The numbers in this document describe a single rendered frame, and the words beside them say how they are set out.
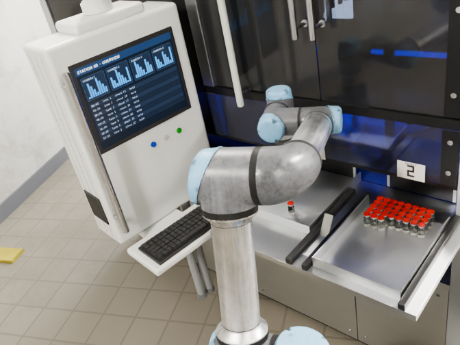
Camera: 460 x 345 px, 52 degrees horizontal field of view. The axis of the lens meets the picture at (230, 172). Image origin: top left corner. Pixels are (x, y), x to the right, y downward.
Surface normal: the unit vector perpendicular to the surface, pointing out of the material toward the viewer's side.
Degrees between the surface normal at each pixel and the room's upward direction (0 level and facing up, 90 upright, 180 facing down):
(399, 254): 0
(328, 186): 0
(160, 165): 90
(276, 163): 39
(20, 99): 90
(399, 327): 90
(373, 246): 0
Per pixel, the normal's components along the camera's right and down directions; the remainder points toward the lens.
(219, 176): -0.33, 0.01
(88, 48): 0.67, 0.27
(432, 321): -0.64, 0.50
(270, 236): -0.18, -0.84
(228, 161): -0.29, -0.49
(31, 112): 0.95, -0.01
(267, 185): -0.07, 0.31
